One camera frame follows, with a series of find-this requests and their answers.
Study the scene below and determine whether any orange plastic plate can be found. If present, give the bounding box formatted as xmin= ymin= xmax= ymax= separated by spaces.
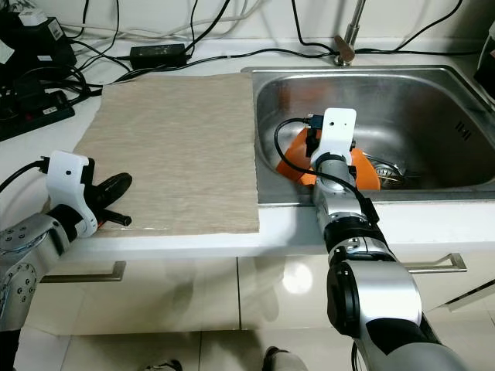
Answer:
xmin=276 ymin=126 xmax=381 ymax=192

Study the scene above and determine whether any cream kitchen cabinet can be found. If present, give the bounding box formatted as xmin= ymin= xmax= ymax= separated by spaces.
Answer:
xmin=39 ymin=230 xmax=495 ymax=337

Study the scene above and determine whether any beige woven placemat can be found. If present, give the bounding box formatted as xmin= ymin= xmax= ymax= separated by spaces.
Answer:
xmin=72 ymin=73 xmax=261 ymax=235

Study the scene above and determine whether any slim steel faucet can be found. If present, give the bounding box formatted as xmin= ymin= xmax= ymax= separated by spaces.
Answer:
xmin=333 ymin=0 xmax=369 ymax=66

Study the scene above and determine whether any black power strip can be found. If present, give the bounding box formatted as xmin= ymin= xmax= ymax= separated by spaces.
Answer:
xmin=0 ymin=89 xmax=78 ymax=142

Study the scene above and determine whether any stainless steel sink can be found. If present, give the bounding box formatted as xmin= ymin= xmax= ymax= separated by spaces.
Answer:
xmin=240 ymin=63 xmax=495 ymax=208

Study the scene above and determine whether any flat black power adapter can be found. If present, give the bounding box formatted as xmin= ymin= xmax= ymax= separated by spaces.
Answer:
xmin=129 ymin=43 xmax=189 ymax=67

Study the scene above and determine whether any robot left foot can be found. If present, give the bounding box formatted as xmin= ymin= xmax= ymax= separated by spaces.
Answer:
xmin=145 ymin=359 xmax=184 ymax=371

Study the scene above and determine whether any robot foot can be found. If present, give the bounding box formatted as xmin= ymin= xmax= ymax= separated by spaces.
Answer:
xmin=145 ymin=359 xmax=184 ymax=371
xmin=261 ymin=346 xmax=312 ymax=371

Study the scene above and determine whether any black charger with white label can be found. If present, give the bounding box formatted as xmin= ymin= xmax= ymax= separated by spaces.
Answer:
xmin=0 ymin=8 xmax=68 ymax=78

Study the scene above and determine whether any black round appliance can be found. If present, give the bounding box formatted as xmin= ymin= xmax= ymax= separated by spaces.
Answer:
xmin=474 ymin=35 xmax=495 ymax=87

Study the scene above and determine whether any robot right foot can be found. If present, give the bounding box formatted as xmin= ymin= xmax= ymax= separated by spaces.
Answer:
xmin=261 ymin=346 xmax=312 ymax=371

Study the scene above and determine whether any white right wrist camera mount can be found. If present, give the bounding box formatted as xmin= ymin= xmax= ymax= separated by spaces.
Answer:
xmin=312 ymin=107 xmax=359 ymax=167

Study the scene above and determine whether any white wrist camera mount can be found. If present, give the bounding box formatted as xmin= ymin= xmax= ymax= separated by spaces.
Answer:
xmin=46 ymin=150 xmax=98 ymax=234
xmin=312 ymin=107 xmax=359 ymax=167

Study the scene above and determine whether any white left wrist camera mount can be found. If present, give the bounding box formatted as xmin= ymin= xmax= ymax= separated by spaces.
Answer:
xmin=46 ymin=150 xmax=98 ymax=234

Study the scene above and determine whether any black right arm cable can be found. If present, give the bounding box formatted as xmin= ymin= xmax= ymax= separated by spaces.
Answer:
xmin=274 ymin=117 xmax=381 ymax=225

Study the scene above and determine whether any silver cabinet bar handle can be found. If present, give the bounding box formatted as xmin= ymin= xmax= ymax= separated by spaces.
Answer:
xmin=41 ymin=260 xmax=127 ymax=284
xmin=406 ymin=253 xmax=469 ymax=276

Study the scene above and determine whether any thin black counter cable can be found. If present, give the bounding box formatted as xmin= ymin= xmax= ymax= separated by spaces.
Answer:
xmin=186 ymin=45 xmax=484 ymax=66

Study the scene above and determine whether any black hanging power cable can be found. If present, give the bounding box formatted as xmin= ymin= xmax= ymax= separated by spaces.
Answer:
xmin=291 ymin=0 xmax=340 ymax=55

